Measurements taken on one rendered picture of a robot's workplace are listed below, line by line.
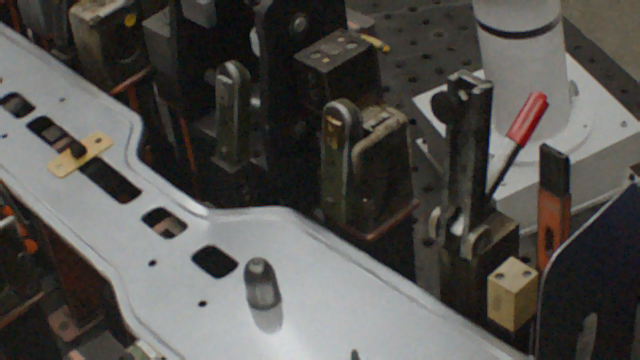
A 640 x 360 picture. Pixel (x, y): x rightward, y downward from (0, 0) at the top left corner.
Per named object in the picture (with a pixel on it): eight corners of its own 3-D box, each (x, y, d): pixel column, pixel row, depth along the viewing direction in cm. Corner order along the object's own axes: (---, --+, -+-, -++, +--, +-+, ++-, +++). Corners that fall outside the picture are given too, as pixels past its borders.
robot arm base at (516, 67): (558, 65, 167) (546, -36, 154) (616, 137, 152) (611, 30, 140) (447, 104, 165) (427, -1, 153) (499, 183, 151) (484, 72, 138)
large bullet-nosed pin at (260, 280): (244, 309, 111) (231, 260, 107) (268, 292, 112) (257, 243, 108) (265, 325, 109) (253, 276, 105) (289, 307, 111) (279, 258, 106)
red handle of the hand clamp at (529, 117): (434, 223, 105) (522, 80, 106) (444, 231, 107) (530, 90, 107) (468, 243, 102) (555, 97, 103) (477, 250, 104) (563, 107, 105)
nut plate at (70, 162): (60, 180, 128) (58, 172, 127) (44, 167, 130) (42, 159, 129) (115, 143, 132) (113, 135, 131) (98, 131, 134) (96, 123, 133)
